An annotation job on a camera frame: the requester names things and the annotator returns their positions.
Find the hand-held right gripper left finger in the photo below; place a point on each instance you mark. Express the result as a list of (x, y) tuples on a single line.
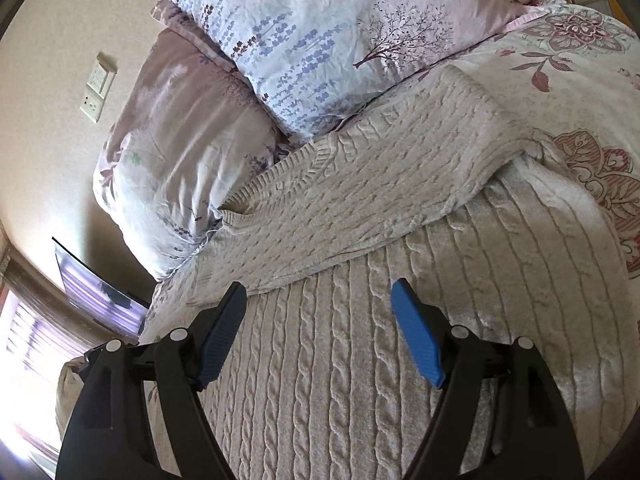
[(220, 332)]

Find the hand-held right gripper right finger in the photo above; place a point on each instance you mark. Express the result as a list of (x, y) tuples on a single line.
[(415, 330)]

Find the flat screen television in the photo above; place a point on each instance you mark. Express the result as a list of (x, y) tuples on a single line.
[(95, 290)]

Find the pink pillow with lavender print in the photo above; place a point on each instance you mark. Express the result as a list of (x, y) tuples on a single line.
[(180, 150)]

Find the window with curtain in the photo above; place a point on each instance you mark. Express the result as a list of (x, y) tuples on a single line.
[(22, 360)]

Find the floral duvet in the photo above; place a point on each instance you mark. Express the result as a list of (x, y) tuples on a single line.
[(575, 90)]

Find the pink pillow with tree print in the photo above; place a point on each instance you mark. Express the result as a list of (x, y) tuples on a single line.
[(325, 35)]

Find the white wall socket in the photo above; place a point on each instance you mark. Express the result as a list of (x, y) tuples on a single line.
[(92, 105)]

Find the white wall switch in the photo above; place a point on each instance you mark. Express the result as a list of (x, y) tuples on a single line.
[(102, 77)]

